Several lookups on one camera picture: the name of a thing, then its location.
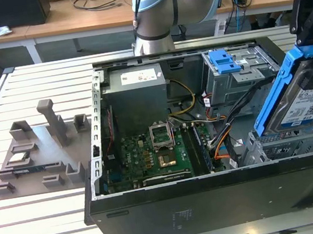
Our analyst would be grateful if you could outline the thick black sleeved wire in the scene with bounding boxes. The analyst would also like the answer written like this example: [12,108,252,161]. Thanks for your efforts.
[215,75,282,131]

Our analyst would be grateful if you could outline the silver disk bay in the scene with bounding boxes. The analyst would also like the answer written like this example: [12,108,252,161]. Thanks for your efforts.
[240,121,313,166]

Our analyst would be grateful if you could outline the black expansion slot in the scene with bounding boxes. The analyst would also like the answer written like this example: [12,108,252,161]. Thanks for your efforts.
[141,169,193,186]

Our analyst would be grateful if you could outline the green motherboard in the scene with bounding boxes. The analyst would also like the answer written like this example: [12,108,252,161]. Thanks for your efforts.
[99,120,222,194]

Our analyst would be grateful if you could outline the silver CPU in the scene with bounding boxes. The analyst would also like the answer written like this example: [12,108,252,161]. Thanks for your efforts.
[8,150,30,166]

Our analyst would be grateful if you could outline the blue drive cage latch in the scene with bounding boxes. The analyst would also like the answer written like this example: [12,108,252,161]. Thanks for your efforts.
[207,47,243,76]

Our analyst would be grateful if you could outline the silver optical drive cage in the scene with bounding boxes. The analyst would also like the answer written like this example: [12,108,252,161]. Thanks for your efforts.
[198,41,286,109]

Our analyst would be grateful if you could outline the grey parts rack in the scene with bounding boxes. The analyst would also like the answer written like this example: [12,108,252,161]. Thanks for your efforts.
[0,93,103,203]

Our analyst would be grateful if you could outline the black RAM slot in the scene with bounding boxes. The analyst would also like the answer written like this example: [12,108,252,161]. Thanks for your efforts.
[180,124,203,178]

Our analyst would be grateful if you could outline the RAM stick on rack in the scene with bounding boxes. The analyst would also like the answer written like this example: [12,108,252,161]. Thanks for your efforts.
[11,164,47,176]

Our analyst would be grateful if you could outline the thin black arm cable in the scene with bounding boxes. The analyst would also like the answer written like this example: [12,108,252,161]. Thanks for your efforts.
[128,0,157,38]

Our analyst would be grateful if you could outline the long wooden desk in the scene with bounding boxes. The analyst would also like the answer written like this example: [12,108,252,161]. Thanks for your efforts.
[0,0,313,54]

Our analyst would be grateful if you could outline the hard disk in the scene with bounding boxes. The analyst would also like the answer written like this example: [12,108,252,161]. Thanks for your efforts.
[242,40,313,140]

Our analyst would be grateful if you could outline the yellow and black wires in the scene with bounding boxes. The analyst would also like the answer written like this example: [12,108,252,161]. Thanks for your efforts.
[164,76,200,118]

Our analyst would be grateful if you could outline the orange wire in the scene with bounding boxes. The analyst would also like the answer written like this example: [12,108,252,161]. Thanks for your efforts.
[209,128,235,162]

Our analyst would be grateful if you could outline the metal socket cover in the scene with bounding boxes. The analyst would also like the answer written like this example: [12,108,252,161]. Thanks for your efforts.
[147,119,177,153]

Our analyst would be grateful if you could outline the grey power supply unit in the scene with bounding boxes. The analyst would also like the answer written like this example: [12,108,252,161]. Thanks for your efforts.
[98,62,174,139]

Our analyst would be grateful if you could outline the CPU socket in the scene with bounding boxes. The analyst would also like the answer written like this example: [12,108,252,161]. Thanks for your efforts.
[155,148,180,171]

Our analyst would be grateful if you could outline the black open PC case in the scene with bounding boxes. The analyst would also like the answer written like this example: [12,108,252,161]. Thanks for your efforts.
[59,22,313,234]

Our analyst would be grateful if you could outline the installed RAM stick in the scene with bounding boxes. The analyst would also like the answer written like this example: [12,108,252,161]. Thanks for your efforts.
[189,121,215,175]

